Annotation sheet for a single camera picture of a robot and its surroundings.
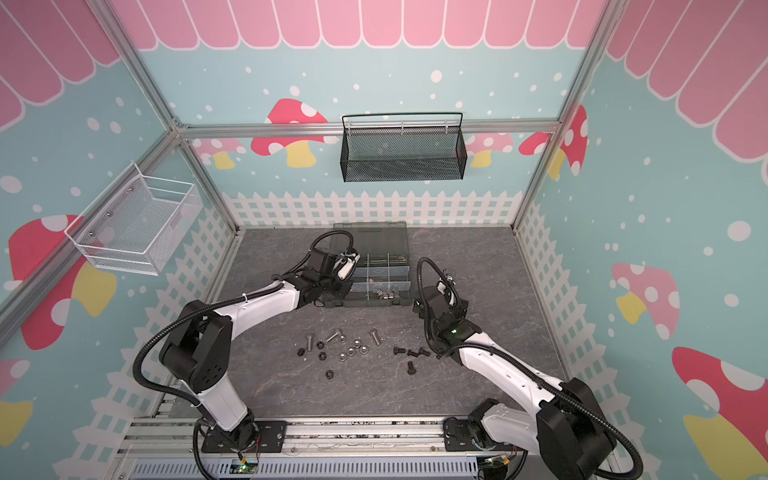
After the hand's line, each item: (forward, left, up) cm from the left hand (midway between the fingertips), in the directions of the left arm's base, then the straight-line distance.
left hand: (348, 281), depth 93 cm
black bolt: (-18, -16, -9) cm, 26 cm away
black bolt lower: (-24, -20, -9) cm, 32 cm away
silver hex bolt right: (-13, -8, -8) cm, 18 cm away
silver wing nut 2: (0, -13, -8) cm, 15 cm away
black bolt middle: (-19, -23, -8) cm, 31 cm away
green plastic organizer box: (+8, -10, -8) cm, 15 cm away
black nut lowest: (-26, +3, -9) cm, 27 cm away
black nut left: (-20, +13, -8) cm, 25 cm away
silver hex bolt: (-17, +11, -8) cm, 22 cm away
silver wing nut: (0, -10, -8) cm, 13 cm away
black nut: (-21, +6, -9) cm, 23 cm away
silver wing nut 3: (+1, -15, -7) cm, 17 cm away
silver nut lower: (-21, 0, -9) cm, 23 cm away
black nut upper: (-17, +8, -9) cm, 21 cm away
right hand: (-7, -26, +5) cm, 28 cm away
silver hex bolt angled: (-15, +5, -8) cm, 18 cm away
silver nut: (-16, -4, -8) cm, 19 cm away
